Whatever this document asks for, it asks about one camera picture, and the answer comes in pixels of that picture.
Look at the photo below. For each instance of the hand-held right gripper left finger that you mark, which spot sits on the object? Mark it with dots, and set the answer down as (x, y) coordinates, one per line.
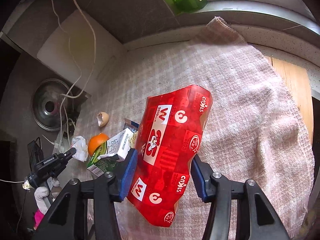
(129, 172)

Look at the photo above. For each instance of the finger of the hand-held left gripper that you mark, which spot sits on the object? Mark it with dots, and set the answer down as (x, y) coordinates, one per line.
(71, 152)

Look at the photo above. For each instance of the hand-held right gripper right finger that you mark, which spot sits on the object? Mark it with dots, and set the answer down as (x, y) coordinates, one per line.
(200, 177)

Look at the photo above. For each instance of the white tissue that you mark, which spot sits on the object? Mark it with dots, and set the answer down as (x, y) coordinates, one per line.
(80, 147)

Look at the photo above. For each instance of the red printed packaging box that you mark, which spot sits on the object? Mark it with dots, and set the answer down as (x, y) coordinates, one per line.
(170, 135)

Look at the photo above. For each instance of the person's left hand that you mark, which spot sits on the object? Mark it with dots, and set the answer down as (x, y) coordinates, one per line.
(42, 196)

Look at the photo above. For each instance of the white power plug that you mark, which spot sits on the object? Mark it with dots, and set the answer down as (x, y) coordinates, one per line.
(60, 145)

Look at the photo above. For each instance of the orange peel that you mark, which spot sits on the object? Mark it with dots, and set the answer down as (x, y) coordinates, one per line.
(96, 142)

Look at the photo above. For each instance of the crushed green white carton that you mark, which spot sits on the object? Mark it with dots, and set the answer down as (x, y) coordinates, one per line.
(117, 145)

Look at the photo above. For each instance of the eggshell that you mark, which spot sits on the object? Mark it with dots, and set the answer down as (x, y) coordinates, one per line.
(103, 118)

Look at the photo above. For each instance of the metal pot lid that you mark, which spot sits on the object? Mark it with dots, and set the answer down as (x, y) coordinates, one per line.
(48, 110)

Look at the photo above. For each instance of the small blue brown wrapper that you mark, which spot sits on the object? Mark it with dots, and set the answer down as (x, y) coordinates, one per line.
(131, 124)

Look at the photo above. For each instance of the pink clothing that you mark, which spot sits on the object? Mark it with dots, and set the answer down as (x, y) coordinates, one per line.
(38, 218)

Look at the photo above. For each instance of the pink checked towel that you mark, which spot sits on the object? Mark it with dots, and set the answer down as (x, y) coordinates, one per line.
(237, 92)

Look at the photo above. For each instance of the white cutting board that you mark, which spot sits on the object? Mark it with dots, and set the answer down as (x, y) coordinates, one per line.
(75, 47)

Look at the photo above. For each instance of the wooden cutting board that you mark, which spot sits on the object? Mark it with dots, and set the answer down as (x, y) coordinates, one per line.
(292, 85)

